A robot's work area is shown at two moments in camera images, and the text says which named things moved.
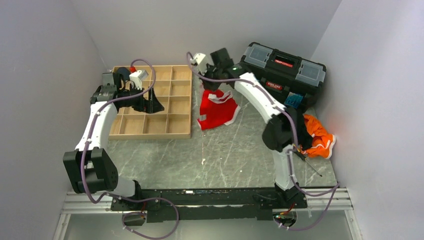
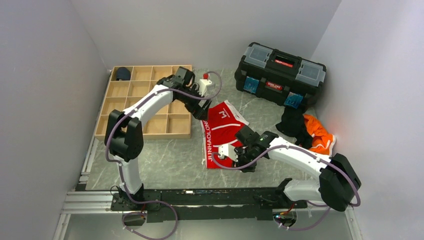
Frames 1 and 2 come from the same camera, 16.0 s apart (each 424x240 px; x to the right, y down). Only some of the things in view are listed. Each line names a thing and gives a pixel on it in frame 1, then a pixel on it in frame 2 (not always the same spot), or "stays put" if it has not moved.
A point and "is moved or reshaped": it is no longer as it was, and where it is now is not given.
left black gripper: x=151 y=106 to x=202 y=113
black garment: x=305 y=138 stays put
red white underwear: x=217 y=108 is moved or reshaped
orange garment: x=322 y=142 stays put
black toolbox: x=281 y=73 stays put
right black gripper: x=207 y=86 to x=238 y=150
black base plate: x=179 y=204 stays put
